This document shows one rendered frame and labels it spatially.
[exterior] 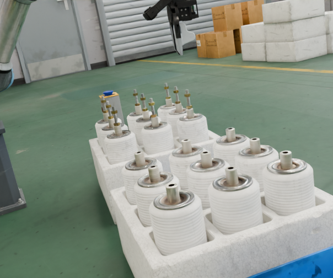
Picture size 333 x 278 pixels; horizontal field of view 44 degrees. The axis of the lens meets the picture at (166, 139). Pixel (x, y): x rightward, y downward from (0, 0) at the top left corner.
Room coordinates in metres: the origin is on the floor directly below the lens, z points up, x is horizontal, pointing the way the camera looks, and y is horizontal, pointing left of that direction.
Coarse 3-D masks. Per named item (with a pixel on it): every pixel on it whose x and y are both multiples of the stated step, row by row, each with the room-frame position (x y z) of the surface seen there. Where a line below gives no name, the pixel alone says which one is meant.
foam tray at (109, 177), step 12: (96, 144) 1.41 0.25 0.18; (180, 144) 1.24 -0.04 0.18; (204, 144) 1.20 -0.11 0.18; (96, 156) 1.27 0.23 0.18; (144, 156) 1.18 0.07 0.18; (156, 156) 1.16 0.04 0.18; (168, 156) 1.17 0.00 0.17; (96, 168) 1.40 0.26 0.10; (108, 168) 1.13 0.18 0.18; (120, 168) 1.14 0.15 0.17; (168, 168) 1.17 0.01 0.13; (108, 180) 1.13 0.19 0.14; (120, 180) 1.13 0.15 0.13; (108, 192) 1.12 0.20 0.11; (108, 204) 1.21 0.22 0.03
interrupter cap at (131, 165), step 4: (132, 160) 0.94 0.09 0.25; (148, 160) 0.92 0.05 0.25; (152, 160) 0.92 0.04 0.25; (156, 160) 0.91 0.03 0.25; (128, 164) 0.91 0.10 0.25; (132, 164) 0.91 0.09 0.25; (148, 164) 0.89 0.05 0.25; (152, 164) 0.88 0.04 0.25; (128, 168) 0.88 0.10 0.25; (132, 168) 0.88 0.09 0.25; (136, 168) 0.87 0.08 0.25; (140, 168) 0.87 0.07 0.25; (144, 168) 0.87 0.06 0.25
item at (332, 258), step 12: (324, 252) 0.64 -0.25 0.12; (288, 264) 0.62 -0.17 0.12; (300, 264) 0.63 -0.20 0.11; (312, 264) 0.63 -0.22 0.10; (324, 264) 0.64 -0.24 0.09; (252, 276) 0.61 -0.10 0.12; (264, 276) 0.61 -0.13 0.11; (276, 276) 0.61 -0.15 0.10; (288, 276) 0.62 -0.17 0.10; (300, 276) 0.63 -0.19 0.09; (312, 276) 0.63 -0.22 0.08; (324, 276) 0.64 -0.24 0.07
